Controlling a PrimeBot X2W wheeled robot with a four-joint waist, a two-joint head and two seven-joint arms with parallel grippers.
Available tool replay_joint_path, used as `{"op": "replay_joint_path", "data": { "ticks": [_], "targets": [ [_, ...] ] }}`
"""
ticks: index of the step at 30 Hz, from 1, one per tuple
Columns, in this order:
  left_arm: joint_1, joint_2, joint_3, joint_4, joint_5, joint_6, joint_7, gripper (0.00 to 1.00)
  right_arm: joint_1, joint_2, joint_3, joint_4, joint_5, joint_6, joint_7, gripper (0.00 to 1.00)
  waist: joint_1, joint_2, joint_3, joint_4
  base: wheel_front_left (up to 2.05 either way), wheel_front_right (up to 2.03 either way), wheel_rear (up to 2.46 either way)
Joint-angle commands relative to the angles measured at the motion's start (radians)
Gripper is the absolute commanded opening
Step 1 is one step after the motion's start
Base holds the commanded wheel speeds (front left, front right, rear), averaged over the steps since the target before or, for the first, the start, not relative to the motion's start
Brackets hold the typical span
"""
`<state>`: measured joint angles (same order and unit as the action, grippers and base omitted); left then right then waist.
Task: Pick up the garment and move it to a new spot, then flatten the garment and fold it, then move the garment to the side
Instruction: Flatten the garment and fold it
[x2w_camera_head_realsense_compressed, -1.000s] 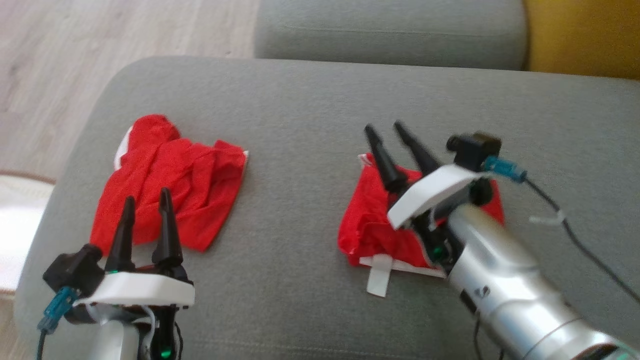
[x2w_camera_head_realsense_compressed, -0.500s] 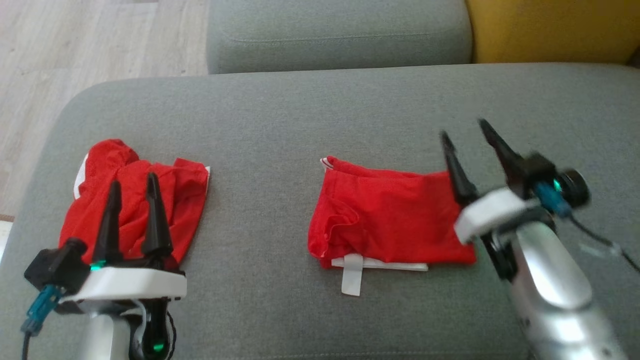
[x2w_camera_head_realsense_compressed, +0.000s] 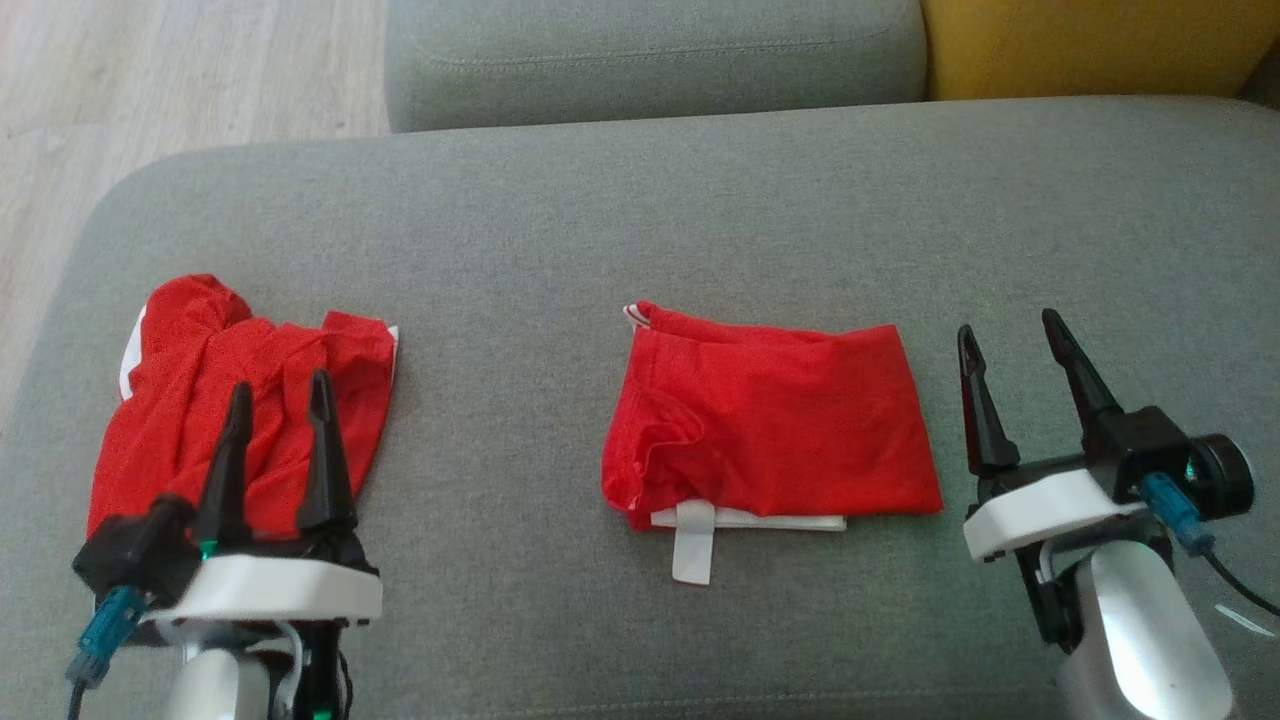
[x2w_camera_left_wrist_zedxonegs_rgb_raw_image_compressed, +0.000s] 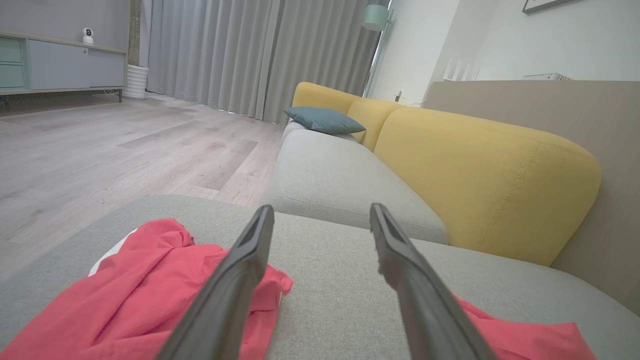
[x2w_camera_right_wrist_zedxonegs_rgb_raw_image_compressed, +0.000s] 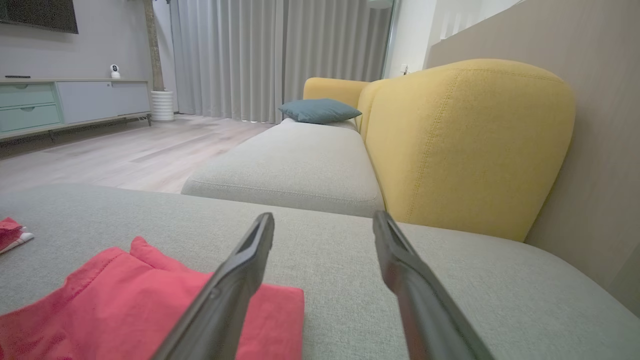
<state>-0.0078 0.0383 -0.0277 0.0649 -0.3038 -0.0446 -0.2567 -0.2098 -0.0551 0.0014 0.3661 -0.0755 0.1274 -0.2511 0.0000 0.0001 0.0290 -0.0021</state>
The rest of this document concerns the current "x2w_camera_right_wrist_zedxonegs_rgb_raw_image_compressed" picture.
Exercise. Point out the yellow sofa armrest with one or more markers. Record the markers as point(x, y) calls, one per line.
point(332, 90)

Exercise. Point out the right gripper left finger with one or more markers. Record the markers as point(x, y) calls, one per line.
point(220, 315)

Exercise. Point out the grey and green TV cabinet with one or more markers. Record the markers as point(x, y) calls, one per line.
point(90, 100)

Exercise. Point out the red shorts with white stripe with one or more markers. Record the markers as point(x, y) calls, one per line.
point(10, 232)

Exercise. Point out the small white security camera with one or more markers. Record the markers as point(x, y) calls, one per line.
point(115, 71)

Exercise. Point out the yellow sofa backrest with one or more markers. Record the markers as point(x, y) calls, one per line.
point(465, 150)

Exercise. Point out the indoor tree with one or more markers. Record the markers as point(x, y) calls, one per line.
point(154, 45)

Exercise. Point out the grey sofa seat cushion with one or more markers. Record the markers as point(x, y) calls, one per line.
point(290, 165)

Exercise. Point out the black wall television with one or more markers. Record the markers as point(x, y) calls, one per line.
point(40, 12)

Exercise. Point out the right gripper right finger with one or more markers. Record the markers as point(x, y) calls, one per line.
point(430, 320)

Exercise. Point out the white ribbed plant pot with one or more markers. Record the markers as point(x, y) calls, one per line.
point(162, 106)

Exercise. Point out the red Bulls 23 jersey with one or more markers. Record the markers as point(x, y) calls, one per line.
point(110, 310)

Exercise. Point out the blue-grey throw pillow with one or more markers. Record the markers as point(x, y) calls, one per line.
point(320, 110)

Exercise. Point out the grey pleated curtains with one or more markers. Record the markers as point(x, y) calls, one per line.
point(250, 55)

